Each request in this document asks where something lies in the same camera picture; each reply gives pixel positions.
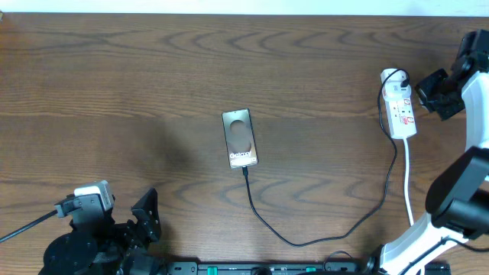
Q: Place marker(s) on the black USB plug adapter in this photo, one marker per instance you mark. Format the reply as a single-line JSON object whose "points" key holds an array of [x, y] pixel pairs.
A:
{"points": [[405, 83]]}

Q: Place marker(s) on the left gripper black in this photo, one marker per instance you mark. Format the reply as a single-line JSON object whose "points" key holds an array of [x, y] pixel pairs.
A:
{"points": [[151, 223]]}

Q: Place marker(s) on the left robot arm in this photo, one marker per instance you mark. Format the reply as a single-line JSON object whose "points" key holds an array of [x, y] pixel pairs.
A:
{"points": [[56, 255]]}

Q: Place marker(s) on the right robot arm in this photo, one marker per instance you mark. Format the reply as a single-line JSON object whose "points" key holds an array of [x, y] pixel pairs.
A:
{"points": [[456, 206]]}

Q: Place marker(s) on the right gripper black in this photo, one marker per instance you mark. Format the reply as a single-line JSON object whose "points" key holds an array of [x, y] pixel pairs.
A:
{"points": [[425, 87]]}

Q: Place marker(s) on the white power strip red switches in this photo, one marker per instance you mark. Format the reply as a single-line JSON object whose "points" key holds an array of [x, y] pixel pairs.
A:
{"points": [[398, 104]]}

